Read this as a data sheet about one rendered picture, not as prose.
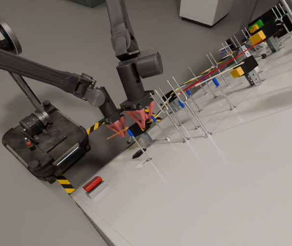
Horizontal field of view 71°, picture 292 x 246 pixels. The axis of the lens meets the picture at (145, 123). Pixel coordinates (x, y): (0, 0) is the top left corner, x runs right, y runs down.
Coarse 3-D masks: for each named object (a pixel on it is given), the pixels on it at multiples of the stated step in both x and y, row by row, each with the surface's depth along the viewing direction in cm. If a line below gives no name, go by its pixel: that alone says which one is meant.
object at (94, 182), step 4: (96, 176) 60; (92, 180) 59; (96, 180) 56; (100, 180) 57; (88, 184) 56; (92, 184) 55; (96, 184) 56; (84, 188) 56; (88, 188) 55; (92, 188) 56
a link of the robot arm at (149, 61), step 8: (120, 40) 57; (120, 48) 57; (152, 48) 56; (120, 56) 57; (128, 56) 58; (136, 56) 58; (144, 56) 56; (152, 56) 54; (160, 56) 58; (144, 64) 55; (152, 64) 54; (160, 64) 56; (144, 72) 55; (152, 72) 55; (160, 72) 55
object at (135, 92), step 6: (126, 84) 58; (132, 84) 58; (138, 84) 59; (126, 90) 60; (132, 90) 59; (138, 90) 59; (150, 90) 65; (132, 96) 60; (138, 96) 60; (144, 96) 61; (150, 96) 63; (126, 102) 61; (132, 102) 59; (138, 102) 59; (132, 108) 59
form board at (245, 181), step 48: (288, 48) 68; (192, 96) 114; (240, 96) 53; (288, 96) 35; (144, 144) 76; (192, 144) 43; (240, 144) 30; (288, 144) 23; (144, 192) 37; (192, 192) 27; (240, 192) 21; (288, 192) 17; (144, 240) 24; (192, 240) 19; (240, 240) 16; (288, 240) 14
